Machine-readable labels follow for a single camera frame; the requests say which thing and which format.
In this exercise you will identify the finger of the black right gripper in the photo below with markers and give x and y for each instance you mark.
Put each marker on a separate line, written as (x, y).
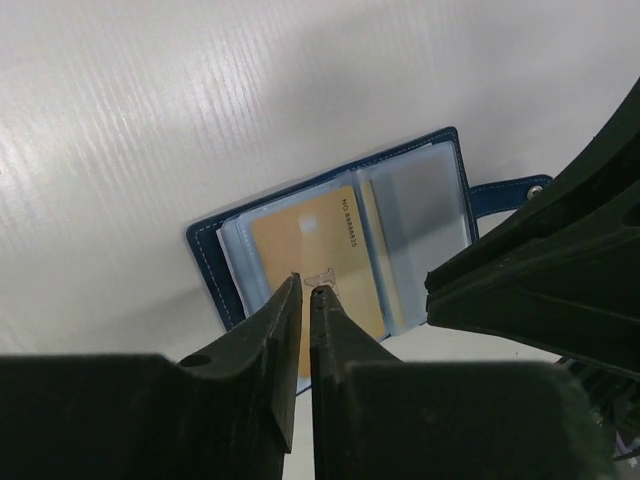
(562, 273)

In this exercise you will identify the navy blue card holder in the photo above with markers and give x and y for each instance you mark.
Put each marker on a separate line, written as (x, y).
(220, 252)

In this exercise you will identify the gold credit card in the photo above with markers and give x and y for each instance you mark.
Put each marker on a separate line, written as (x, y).
(321, 239)

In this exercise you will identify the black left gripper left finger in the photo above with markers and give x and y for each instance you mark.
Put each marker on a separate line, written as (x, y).
(223, 412)

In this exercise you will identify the silver grey credit card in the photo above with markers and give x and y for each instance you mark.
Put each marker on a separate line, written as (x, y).
(416, 217)

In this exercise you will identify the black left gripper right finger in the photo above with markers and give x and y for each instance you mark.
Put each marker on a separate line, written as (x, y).
(378, 417)

